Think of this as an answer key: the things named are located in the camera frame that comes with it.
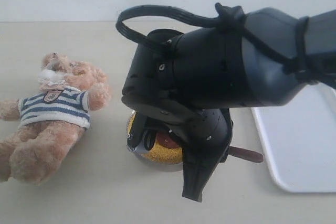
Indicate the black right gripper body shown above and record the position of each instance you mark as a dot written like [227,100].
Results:
[187,81]

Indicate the white rectangular plastic tray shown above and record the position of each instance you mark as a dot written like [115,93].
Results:
[298,140]

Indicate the metal bowl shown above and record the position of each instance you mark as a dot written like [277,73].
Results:
[159,166]

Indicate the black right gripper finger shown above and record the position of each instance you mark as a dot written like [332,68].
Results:
[198,167]
[141,133]

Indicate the tan teddy bear striped shirt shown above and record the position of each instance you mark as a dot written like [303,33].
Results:
[53,120]

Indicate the yellow millet grains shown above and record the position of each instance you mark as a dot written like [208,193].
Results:
[148,138]

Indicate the brown wooden spoon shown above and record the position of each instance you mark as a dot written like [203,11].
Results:
[166,151]

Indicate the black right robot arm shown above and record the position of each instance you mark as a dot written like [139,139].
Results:
[281,54]

